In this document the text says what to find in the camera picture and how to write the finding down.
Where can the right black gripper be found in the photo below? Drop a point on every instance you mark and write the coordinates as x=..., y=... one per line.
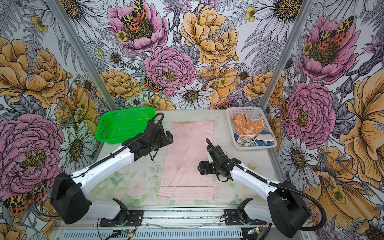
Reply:
x=204, y=168

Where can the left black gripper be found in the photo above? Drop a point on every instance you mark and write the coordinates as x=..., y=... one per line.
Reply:
x=163, y=137

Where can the pink towel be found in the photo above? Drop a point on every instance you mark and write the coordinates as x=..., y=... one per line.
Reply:
x=181, y=180

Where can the white plastic basket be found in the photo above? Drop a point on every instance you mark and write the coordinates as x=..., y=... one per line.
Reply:
x=253, y=113

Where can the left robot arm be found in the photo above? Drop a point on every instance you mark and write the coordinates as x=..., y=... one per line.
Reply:
x=71, y=193

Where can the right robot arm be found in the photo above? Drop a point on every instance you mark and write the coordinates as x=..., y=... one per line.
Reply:
x=284, y=206

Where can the green plastic basket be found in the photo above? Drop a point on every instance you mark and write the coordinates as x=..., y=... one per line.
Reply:
x=115, y=127

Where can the orange patterned towel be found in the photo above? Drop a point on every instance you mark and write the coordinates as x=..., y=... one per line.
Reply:
x=245, y=126

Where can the blue white patterned towel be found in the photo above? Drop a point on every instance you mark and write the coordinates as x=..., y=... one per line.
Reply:
x=263, y=139

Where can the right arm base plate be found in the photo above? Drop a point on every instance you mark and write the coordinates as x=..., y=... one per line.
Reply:
x=235, y=217

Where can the aluminium front rail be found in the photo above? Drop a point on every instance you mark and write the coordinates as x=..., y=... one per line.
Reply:
x=167, y=217

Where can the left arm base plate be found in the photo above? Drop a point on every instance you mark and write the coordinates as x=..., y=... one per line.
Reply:
x=128, y=218

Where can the left aluminium frame post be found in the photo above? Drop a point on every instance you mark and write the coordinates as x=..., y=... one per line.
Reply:
x=65, y=22

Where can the aluminium frame post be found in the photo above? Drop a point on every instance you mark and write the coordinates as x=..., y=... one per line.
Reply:
x=291, y=40
x=65, y=22

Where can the white ventilated cable duct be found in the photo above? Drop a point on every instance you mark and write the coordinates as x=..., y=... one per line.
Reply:
x=153, y=234

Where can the right aluminium frame post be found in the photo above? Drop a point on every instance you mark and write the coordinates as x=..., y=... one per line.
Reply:
x=291, y=40

